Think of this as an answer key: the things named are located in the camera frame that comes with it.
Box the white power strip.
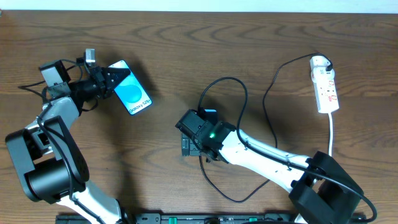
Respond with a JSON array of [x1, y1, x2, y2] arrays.
[[311, 67, 340, 114]]

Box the black charging cable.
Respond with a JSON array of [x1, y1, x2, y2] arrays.
[[198, 52, 333, 203]]

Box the black right camera cable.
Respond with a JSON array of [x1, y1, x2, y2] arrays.
[[197, 77, 378, 223]]

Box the white USB charger adapter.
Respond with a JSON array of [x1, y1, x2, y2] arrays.
[[310, 55, 333, 72]]

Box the blue Galaxy smartphone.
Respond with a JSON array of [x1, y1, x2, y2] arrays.
[[109, 60, 152, 115]]

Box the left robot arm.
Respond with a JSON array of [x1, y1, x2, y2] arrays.
[[5, 60, 136, 223]]

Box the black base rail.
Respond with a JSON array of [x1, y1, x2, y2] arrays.
[[55, 212, 296, 224]]

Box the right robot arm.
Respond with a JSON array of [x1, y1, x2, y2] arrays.
[[175, 110, 363, 223]]

